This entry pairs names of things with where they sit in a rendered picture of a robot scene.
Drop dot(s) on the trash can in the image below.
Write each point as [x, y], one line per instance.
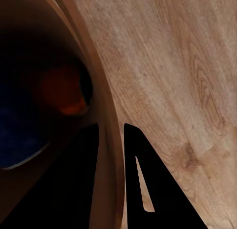
[36, 34]

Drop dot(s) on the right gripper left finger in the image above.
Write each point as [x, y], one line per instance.
[62, 197]

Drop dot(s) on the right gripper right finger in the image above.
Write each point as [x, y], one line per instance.
[172, 208]

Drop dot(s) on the can of soda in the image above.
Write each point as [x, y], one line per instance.
[24, 131]
[59, 90]

